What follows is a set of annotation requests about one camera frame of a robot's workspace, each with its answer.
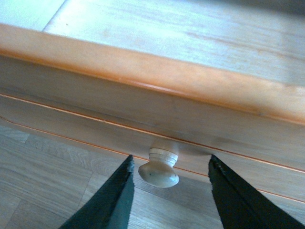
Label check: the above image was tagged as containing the wooden top drawer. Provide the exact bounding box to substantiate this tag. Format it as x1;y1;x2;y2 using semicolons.
0;0;305;203

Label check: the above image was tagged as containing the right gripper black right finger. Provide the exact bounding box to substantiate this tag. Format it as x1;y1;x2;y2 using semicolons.
208;155;305;229

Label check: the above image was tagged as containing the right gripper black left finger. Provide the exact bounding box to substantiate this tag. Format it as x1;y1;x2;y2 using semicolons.
60;155;134;229

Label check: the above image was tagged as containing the round wooden drawer knob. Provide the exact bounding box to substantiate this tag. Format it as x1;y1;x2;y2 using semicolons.
138;141;180;188

